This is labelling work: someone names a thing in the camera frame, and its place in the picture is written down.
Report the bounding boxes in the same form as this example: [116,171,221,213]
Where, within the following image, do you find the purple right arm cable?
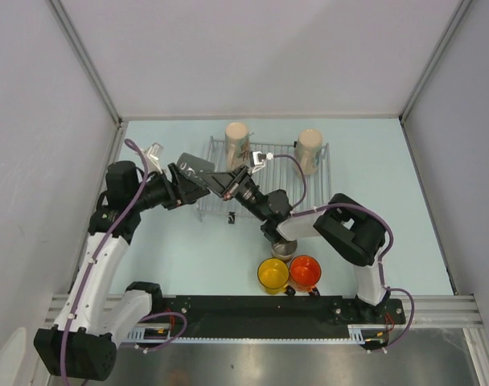
[266,153,415,354]

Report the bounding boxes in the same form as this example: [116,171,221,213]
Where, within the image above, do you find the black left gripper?
[130,162,209,211]

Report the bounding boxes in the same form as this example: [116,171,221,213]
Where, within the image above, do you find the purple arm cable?
[59,138,188,381]
[266,153,415,354]

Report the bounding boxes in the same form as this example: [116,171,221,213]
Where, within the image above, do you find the yellow mug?
[257,257,296,297]

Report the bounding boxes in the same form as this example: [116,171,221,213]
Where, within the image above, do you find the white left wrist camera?
[142,142,163,173]

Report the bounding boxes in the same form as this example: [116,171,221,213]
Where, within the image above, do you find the dark green mug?
[176,153,216,179]

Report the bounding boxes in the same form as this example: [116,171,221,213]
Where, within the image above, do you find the white slotted cable duct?
[121,324,388,347]

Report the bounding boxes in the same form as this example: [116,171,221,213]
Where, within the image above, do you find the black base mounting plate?
[162,295,408,339]

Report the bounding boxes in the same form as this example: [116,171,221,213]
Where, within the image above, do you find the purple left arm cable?
[59,138,188,381]

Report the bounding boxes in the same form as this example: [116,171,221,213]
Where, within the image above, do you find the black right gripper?
[196,166,268,223]

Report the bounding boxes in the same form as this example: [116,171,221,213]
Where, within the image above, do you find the stainless steel cup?
[271,240,298,261]

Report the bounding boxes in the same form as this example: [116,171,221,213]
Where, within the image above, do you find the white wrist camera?
[142,142,163,173]
[249,151,270,175]

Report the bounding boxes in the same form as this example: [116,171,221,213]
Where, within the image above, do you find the orange mug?
[290,255,322,297]

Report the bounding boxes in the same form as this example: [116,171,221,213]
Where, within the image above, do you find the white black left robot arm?
[34,154,216,381]

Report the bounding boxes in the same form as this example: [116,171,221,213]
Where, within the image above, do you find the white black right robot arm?
[199,166,392,322]

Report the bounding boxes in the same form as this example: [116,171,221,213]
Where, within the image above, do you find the beige plain mug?
[294,129,323,176]

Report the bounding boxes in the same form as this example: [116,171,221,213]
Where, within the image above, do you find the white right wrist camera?
[249,151,270,175]

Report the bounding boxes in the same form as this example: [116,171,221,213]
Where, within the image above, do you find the beige decorated mug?
[225,122,250,170]

